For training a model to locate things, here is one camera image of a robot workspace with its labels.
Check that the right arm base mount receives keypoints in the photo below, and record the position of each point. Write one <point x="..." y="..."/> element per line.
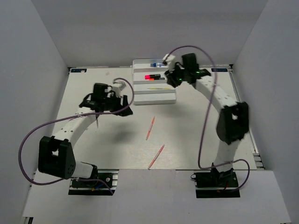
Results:
<point x="206" y="188"/>

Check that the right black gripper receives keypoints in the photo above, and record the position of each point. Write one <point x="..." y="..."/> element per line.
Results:
<point x="170" y="76"/>

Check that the left blue table label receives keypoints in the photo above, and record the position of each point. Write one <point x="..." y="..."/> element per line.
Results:
<point x="78" y="70"/>

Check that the clear blue-capped spray bottle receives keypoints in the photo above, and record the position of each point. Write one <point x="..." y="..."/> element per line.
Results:
<point x="158" y="65"/>

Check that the yellow pen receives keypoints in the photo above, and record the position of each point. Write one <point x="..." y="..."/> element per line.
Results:
<point x="153" y="88"/>

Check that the blue table label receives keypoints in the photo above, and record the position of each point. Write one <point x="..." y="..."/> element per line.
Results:
<point x="78" y="70"/>
<point x="219" y="70"/>

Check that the pink pen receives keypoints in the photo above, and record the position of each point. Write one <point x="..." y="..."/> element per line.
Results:
<point x="150" y="128"/>
<point x="156" y="156"/>

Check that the pink black highlighter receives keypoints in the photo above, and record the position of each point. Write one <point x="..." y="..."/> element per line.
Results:
<point x="152" y="76"/>

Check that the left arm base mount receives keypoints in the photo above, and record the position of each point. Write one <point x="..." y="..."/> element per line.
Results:
<point x="105" y="183"/>

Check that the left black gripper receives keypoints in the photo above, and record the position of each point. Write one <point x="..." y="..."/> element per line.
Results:
<point x="119" y="100"/>

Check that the orange-capped black marker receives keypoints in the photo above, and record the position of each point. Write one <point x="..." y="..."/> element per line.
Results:
<point x="157" y="78"/>

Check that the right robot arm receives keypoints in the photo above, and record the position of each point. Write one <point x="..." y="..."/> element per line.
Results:
<point x="233" y="120"/>

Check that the right blue table label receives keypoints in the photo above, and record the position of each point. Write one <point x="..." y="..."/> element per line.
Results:
<point x="219" y="70"/>

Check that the white tiered organizer tray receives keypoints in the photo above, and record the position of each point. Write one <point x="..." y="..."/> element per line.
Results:
<point x="143" y="96"/>

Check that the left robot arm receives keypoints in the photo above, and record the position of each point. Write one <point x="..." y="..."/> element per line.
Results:
<point x="56" y="156"/>

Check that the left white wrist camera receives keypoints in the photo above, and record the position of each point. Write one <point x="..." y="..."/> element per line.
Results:
<point x="118" y="86"/>

